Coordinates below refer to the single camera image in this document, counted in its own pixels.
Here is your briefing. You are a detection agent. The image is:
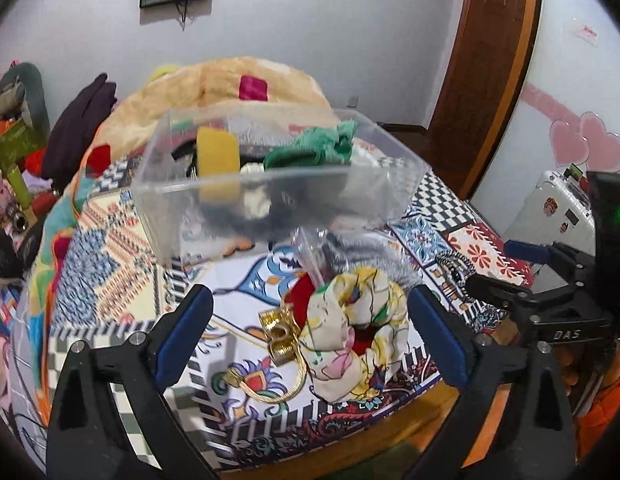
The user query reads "white soft toy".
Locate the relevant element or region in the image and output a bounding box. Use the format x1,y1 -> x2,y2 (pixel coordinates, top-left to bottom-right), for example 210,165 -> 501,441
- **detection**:
239,162 -> 274,219

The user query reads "patterned bed cover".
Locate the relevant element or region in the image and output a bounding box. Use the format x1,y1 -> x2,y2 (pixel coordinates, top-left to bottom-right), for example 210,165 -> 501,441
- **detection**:
10,132 -> 537,480

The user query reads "brown wooden door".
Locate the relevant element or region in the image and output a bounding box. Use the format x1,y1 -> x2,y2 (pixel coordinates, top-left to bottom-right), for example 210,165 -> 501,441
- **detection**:
424,0 -> 544,202

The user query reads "yellow sponge roll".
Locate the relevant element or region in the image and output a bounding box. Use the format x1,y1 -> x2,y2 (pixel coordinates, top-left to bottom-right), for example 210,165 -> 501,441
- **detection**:
195,126 -> 241,206

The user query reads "black soft cloth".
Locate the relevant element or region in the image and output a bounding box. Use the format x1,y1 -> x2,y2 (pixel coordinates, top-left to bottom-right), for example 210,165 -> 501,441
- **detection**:
267,180 -> 348,243

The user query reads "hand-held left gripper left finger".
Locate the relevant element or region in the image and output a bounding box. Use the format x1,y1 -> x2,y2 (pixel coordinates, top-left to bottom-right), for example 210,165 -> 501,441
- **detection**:
47,284 -> 216,480

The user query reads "person's right hand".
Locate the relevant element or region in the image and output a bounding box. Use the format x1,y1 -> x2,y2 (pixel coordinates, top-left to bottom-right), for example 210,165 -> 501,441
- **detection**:
556,346 -> 593,418

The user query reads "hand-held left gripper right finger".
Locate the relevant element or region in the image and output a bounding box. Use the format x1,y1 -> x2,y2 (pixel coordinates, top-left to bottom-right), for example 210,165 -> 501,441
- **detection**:
405,284 -> 578,480

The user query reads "black coiled hair tie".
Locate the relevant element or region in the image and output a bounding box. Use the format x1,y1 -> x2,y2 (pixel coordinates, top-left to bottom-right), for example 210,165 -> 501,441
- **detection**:
433,249 -> 479,312

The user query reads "clear plastic bag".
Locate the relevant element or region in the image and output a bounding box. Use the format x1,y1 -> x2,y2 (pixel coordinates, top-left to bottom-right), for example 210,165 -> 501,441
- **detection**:
292,226 -> 342,292

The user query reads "green knitted cloth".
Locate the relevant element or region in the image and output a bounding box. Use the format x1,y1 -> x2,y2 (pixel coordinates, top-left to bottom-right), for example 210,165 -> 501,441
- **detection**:
262,120 -> 359,170

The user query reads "dark purple garment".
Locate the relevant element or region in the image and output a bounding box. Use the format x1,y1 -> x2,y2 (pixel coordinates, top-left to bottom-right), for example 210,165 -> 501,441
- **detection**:
41,73 -> 119,194

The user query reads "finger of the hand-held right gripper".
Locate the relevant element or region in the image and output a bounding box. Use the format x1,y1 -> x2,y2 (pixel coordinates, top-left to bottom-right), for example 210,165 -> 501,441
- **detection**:
463,271 -> 537,308
504,239 -> 557,264

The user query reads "clear plastic box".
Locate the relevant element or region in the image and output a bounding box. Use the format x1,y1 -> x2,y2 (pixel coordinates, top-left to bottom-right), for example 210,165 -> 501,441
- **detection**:
131,107 -> 432,267

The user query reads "grey plush toy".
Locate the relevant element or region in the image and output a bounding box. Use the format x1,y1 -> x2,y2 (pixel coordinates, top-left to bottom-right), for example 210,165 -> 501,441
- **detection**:
0,61 -> 52,137

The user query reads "white wall label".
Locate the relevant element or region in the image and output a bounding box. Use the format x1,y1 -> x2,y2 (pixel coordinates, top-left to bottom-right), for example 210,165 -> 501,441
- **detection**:
569,18 -> 602,47

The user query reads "yellow green plush item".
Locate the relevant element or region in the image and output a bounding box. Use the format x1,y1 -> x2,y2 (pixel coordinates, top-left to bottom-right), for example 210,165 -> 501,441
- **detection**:
148,63 -> 179,84

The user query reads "pink heart wall sticker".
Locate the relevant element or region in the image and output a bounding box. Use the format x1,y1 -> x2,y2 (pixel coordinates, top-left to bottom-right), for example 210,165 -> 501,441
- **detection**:
521,82 -> 620,174

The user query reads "person's right forearm orange sleeve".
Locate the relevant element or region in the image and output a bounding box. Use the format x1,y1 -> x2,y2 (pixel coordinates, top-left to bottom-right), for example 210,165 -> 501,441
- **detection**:
572,337 -> 620,466

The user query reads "white suitcase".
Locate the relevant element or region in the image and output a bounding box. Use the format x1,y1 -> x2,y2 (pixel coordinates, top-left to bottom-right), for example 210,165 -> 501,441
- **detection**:
499,169 -> 599,297

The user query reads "red velvet pouch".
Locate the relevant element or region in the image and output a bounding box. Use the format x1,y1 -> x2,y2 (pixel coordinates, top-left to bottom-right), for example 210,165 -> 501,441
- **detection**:
281,274 -> 317,332

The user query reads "floral print cloth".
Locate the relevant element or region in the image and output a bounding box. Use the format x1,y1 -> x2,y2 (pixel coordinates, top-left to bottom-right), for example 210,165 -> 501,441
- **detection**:
296,265 -> 412,402

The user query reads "beige plush blanket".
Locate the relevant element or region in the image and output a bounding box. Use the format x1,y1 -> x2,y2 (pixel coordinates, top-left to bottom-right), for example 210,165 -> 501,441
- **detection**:
96,56 -> 337,162

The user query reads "grey furry cloth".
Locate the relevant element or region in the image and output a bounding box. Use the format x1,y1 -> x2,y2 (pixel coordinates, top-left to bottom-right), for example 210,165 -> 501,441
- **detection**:
319,231 -> 427,287

